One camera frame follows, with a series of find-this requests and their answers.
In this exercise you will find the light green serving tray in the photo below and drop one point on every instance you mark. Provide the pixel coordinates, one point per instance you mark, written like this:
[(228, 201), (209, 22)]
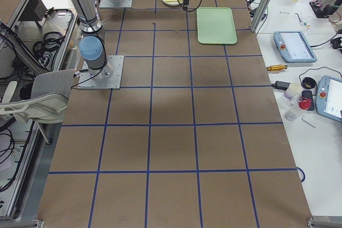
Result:
[(215, 25)]

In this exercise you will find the gold cylindrical tool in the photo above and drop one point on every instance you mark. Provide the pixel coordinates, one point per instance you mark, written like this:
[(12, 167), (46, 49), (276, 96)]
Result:
[(276, 68)]

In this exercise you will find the upper teach pendant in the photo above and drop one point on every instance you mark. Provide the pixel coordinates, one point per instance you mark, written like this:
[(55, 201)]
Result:
[(293, 47)]

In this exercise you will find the teach pendant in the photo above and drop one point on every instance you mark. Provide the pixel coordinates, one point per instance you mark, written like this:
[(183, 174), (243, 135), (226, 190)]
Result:
[(293, 47), (328, 98)]

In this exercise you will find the black power adapter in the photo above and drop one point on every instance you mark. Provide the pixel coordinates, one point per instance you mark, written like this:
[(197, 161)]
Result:
[(281, 85)]

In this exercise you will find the white lavender cup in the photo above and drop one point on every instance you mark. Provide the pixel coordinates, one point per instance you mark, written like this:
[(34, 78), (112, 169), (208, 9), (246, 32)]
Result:
[(293, 90)]

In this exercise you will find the black round dish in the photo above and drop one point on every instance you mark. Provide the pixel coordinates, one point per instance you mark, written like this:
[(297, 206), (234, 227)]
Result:
[(308, 83)]

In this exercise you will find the red round cap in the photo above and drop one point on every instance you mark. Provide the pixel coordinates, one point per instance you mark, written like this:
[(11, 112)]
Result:
[(304, 103)]

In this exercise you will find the grey office chair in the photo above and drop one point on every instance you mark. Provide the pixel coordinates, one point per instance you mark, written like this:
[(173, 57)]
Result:
[(48, 102)]

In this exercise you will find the silver allen key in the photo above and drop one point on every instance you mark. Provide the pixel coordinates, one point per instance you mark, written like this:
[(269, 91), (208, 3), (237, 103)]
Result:
[(307, 122)]

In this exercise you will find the lower teach pendant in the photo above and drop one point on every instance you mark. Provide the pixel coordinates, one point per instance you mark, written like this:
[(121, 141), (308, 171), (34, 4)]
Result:
[(328, 98)]

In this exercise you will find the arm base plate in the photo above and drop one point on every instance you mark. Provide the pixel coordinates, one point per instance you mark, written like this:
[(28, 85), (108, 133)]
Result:
[(109, 78), (115, 4)]

